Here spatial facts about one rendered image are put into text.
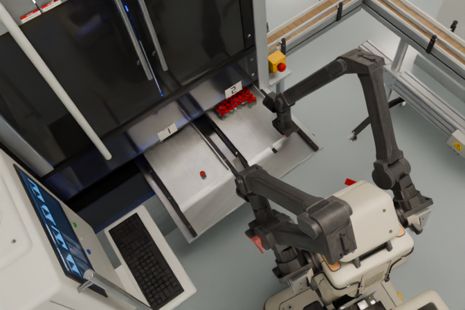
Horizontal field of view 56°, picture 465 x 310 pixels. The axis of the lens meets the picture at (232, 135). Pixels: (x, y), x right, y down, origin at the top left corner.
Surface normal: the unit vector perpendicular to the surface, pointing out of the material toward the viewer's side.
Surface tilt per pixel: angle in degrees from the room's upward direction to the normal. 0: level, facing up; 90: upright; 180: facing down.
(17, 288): 0
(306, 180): 0
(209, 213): 0
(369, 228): 47
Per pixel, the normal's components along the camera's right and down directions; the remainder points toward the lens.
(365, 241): 0.25, 0.22
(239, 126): -0.10, -0.50
